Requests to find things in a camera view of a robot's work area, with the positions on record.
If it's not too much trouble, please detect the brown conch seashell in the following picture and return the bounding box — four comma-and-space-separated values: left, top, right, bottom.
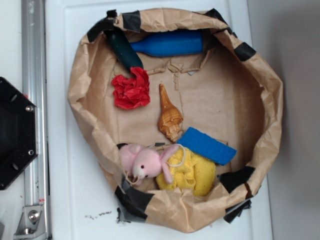
158, 83, 184, 143

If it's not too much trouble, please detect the blue plastic bottle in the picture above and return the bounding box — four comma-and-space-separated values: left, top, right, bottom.
130, 30, 204, 57

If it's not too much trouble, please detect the brown paper bag bin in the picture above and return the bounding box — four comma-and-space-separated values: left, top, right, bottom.
67, 8, 283, 233

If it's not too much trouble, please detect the blue sponge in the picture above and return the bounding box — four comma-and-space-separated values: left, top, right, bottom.
177, 127, 237, 166

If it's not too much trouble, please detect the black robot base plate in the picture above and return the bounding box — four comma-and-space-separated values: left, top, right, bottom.
0, 77, 38, 191

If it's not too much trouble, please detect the pink plush bunny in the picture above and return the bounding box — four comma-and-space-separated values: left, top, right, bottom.
119, 144, 180, 186

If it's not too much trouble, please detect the metal corner bracket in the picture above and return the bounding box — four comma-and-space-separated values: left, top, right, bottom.
13, 205, 46, 240

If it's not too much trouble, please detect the yellow towel cloth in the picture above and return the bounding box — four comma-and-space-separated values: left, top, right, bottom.
155, 147, 216, 197

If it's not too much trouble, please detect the aluminium extrusion rail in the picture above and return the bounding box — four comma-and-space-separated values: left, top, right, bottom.
21, 0, 52, 240

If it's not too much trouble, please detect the red crumpled paper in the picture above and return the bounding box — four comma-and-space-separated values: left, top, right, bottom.
111, 67, 151, 110

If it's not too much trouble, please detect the dark green plastic pickle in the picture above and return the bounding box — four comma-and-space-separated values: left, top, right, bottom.
104, 28, 144, 71

